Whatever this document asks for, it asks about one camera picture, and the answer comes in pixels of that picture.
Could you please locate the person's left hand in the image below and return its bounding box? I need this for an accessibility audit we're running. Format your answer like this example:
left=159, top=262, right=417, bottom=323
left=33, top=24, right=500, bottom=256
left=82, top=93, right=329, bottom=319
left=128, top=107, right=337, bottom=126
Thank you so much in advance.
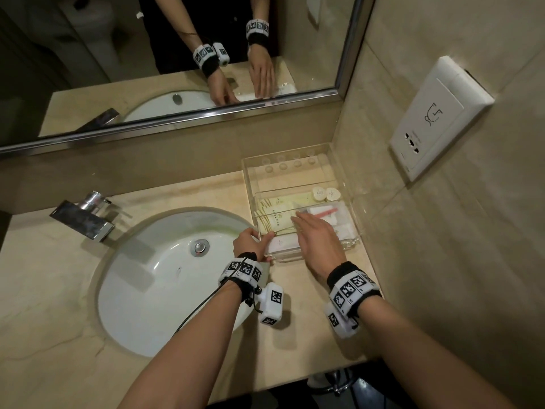
left=233, top=227, right=276, bottom=263

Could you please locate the person's right hand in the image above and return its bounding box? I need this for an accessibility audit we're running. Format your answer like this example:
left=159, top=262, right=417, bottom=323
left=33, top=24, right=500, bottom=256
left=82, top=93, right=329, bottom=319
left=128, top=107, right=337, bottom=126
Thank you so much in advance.
left=291, top=211, right=347, bottom=282

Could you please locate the clear acrylic tray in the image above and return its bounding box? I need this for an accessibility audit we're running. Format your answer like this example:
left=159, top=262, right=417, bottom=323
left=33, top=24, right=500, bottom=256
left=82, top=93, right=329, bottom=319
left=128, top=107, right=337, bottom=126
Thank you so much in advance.
left=241, top=142, right=362, bottom=264

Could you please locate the person's right forearm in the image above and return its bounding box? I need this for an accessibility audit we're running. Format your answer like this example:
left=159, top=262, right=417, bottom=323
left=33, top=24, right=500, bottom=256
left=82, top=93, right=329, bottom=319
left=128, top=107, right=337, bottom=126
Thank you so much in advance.
left=357, top=296, right=518, bottom=409

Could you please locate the person's left forearm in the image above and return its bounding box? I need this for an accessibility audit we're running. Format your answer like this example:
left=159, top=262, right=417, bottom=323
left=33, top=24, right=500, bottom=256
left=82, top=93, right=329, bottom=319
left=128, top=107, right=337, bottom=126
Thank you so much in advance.
left=118, top=280, right=246, bottom=409

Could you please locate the white flat packet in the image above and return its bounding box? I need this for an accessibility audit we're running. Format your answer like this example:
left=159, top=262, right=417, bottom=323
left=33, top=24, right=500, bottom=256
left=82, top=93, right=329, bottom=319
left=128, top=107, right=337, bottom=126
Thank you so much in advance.
left=264, top=233, right=308, bottom=257

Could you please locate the pink toothbrush in wrapper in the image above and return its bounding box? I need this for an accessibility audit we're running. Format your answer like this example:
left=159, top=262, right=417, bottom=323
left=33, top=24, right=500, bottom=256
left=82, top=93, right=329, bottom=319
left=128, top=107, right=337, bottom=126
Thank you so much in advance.
left=307, top=205, right=346, bottom=223

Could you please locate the cream packet with line print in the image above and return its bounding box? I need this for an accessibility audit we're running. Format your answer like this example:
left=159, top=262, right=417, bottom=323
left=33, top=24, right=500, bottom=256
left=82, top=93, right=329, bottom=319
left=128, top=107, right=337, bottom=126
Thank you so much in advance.
left=255, top=192, right=318, bottom=235

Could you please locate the black wristband with marker tags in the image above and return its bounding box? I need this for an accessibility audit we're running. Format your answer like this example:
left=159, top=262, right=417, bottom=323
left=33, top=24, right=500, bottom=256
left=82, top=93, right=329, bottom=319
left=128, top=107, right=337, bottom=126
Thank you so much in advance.
left=326, top=261, right=383, bottom=318
left=218, top=252, right=264, bottom=302

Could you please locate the white oval sink basin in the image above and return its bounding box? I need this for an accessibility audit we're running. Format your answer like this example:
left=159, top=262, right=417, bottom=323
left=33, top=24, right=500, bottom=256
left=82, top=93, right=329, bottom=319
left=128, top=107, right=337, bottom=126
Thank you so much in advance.
left=97, top=210, right=273, bottom=358

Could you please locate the chrome fixture under counter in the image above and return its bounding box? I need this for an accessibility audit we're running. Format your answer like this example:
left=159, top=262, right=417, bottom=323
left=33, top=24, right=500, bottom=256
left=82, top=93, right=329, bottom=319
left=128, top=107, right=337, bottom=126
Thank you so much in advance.
left=307, top=368, right=362, bottom=397

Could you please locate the chrome square faucet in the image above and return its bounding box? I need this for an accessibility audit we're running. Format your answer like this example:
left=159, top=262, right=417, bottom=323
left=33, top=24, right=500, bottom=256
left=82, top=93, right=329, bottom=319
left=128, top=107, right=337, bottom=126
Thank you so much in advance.
left=49, top=191, right=116, bottom=243

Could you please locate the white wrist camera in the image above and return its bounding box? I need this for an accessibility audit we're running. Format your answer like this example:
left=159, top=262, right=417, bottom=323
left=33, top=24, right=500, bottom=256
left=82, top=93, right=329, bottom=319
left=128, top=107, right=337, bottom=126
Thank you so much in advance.
left=255, top=283, right=285, bottom=327
left=324, top=302, right=361, bottom=340

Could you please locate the black cable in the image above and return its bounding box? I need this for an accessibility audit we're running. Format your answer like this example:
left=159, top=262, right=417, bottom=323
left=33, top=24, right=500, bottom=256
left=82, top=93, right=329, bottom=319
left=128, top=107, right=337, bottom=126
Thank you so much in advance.
left=172, top=259, right=265, bottom=336

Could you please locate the white wall socket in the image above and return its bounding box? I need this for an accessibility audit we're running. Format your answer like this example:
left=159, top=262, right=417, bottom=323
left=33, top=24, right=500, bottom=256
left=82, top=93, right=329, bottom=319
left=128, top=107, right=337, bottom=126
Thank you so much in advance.
left=389, top=55, right=496, bottom=183

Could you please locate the wall mirror with metal frame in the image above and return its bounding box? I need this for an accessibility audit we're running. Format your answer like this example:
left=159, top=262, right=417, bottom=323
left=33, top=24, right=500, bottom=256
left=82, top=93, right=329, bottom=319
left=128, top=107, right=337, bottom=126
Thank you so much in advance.
left=0, top=0, right=378, bottom=157

